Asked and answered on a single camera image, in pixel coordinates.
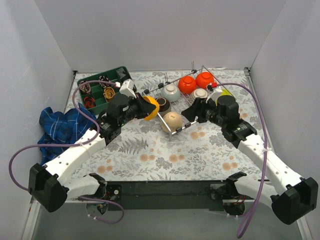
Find yellow bowl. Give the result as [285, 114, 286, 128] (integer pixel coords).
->
[143, 96, 160, 121]

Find brown patterned white bowl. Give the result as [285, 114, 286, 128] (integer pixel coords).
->
[189, 88, 208, 105]

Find beige ceramic bowl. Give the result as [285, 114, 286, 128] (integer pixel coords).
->
[163, 111, 184, 132]

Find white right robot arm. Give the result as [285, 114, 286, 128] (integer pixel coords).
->
[181, 95, 319, 225]

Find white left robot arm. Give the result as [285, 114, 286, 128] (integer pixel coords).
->
[28, 93, 159, 213]

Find lime green bowl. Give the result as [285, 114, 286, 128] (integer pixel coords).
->
[215, 88, 235, 106]

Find black patterned bowl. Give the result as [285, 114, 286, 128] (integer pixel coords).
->
[155, 97, 171, 117]

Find yellow rolled tie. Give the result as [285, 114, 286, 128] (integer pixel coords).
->
[103, 87, 116, 102]

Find floral table mat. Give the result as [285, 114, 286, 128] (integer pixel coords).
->
[69, 68, 263, 181]

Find orange bowl left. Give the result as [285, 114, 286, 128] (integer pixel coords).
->
[178, 76, 197, 94]

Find orange bowl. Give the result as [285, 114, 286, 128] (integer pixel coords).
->
[195, 71, 214, 89]
[178, 76, 197, 94]

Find green compartment tray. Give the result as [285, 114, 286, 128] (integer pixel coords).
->
[77, 66, 127, 115]

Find pale green bowl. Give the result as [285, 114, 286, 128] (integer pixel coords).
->
[160, 84, 181, 102]

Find orange bowl right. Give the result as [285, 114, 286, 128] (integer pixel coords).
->
[195, 71, 214, 89]

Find red black rolled tie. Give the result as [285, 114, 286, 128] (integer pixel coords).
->
[83, 96, 96, 109]

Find floral dark rolled tie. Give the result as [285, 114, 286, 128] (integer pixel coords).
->
[98, 75, 111, 89]

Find grey folded item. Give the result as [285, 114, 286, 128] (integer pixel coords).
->
[116, 67, 131, 83]

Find brown rolled tie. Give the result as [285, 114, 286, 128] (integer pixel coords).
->
[78, 80, 92, 95]

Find blue plaid cloth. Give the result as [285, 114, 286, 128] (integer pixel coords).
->
[37, 103, 96, 165]

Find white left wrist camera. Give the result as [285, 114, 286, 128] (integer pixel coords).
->
[119, 78, 137, 98]

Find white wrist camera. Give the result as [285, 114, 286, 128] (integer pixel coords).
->
[205, 82, 223, 103]
[119, 78, 137, 98]

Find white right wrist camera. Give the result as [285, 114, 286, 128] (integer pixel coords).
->
[205, 82, 223, 103]

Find silver wire dish rack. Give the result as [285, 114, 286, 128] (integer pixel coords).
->
[141, 59, 237, 141]

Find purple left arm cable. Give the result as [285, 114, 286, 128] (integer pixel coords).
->
[8, 80, 125, 225]

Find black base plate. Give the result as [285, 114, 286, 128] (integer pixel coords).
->
[99, 179, 257, 211]

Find aluminium frame rail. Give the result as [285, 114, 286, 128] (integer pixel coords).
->
[29, 197, 301, 208]

